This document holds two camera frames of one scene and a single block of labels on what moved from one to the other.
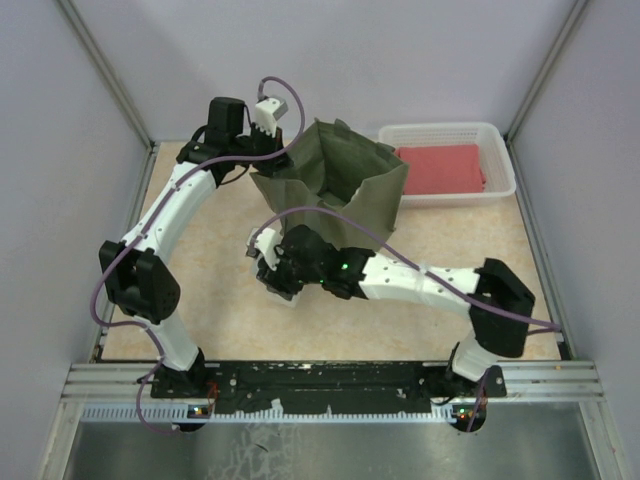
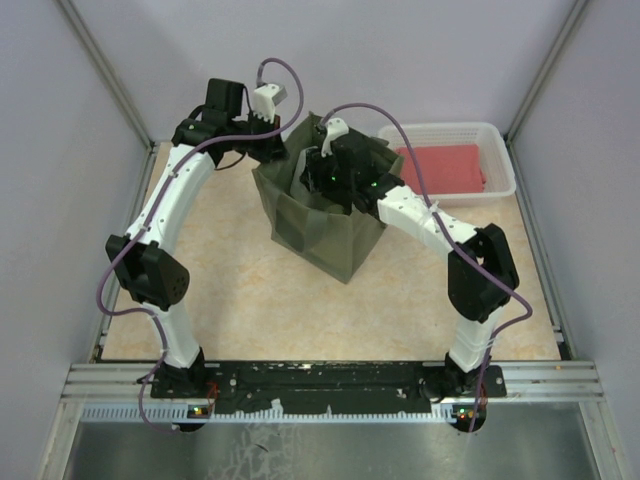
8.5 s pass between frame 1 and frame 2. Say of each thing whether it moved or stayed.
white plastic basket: stayed
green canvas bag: stayed
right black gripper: moved
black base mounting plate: stayed
